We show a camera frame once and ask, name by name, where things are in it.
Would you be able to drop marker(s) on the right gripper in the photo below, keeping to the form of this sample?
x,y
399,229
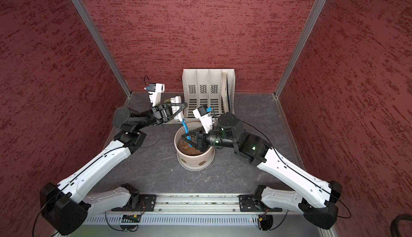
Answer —
x,y
201,137

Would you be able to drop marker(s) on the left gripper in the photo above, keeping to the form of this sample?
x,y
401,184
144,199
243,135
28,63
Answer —
x,y
162,113

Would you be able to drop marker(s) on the blue white scrub brush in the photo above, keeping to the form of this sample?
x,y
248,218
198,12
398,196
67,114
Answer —
x,y
177,99

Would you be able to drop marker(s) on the white ceramic pot with mud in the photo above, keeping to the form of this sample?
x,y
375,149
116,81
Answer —
x,y
189,157

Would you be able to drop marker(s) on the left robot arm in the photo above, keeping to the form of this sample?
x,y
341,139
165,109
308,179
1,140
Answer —
x,y
68,204

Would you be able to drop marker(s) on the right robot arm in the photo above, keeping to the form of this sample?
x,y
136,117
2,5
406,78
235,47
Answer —
x,y
310,196

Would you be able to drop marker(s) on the white file organizer rack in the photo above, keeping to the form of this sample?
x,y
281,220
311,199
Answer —
x,y
203,87

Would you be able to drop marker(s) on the books in organizer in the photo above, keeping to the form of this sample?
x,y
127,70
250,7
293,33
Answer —
x,y
225,93

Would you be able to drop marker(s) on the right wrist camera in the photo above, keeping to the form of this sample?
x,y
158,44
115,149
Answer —
x,y
203,113

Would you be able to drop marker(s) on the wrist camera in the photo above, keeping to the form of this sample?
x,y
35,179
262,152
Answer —
x,y
155,91
203,113

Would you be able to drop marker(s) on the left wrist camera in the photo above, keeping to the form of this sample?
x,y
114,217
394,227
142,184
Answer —
x,y
155,91

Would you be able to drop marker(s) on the aluminium mounting rail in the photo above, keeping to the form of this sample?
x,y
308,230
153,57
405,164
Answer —
x,y
195,203

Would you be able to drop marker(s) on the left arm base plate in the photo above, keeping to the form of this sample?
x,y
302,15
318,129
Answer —
x,y
141,203

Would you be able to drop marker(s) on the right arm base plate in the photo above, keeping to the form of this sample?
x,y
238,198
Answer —
x,y
247,204

